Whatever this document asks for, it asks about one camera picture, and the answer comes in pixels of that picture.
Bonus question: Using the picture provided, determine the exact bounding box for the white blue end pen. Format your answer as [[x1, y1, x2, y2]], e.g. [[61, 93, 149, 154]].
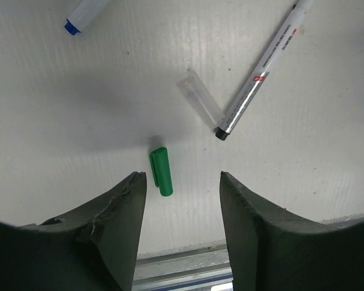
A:
[[64, 0, 110, 36]]

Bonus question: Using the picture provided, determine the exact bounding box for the aluminium mounting rail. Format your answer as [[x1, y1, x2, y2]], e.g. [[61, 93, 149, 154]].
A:
[[132, 241, 233, 290]]

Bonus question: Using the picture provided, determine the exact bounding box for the clear pen cap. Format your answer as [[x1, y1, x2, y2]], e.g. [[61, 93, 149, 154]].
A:
[[177, 69, 224, 130]]

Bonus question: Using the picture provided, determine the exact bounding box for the white black end pen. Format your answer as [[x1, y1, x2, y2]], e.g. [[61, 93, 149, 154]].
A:
[[215, 1, 313, 141]]

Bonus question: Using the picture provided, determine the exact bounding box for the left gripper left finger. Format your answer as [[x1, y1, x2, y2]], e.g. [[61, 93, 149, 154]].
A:
[[0, 172, 147, 290]]

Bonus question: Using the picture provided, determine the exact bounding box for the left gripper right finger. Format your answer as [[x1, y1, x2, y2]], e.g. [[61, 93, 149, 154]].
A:
[[220, 172, 364, 290]]

